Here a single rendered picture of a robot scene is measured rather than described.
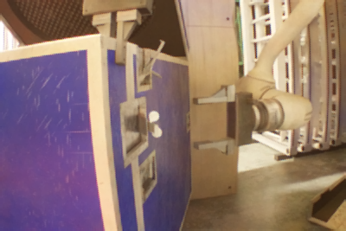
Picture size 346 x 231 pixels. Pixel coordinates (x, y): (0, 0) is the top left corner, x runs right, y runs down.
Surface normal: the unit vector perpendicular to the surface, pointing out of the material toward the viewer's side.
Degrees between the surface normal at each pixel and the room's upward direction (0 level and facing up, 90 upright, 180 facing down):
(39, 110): 90
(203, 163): 90
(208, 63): 90
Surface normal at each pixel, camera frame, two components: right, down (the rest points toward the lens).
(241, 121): 0.40, 0.12
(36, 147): -0.18, 0.15
